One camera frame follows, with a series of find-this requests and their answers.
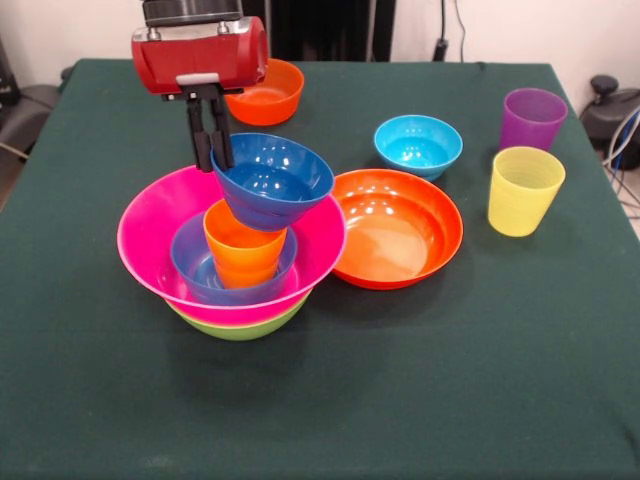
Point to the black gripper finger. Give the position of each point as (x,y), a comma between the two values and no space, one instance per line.
(222,135)
(200,135)

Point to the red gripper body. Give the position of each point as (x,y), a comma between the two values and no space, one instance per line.
(200,60)

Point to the dark blue ribbed bowl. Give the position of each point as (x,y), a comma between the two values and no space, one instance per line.
(275,190)

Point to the orange plastic cup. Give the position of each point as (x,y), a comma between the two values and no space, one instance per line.
(247,277)
(235,245)

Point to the large pink plastic bowl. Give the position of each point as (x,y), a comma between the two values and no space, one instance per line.
(150,235)

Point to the light blue translucent bowl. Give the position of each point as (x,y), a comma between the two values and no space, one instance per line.
(192,255)

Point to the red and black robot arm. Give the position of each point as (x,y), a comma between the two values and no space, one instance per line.
(192,11)

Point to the orange translucent bowl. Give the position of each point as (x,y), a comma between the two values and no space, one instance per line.
(275,100)

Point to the dark grey chair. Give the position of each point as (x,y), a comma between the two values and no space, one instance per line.
(27,115)

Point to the cyan ribbed bowl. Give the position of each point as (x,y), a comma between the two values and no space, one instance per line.
(417,150)

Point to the green plastic bowl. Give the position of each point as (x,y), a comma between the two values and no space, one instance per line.
(240,332)

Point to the red-orange shallow bowl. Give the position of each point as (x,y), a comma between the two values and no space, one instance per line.
(400,235)

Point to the dark green table cloth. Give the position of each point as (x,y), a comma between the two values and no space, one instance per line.
(400,375)

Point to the yellow plastic cup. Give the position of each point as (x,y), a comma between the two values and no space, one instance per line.
(522,200)

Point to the purple plastic cup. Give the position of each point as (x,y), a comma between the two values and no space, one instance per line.
(532,125)

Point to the black floor device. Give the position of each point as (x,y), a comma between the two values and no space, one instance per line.
(610,115)

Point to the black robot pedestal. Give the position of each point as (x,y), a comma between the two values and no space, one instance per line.
(340,30)

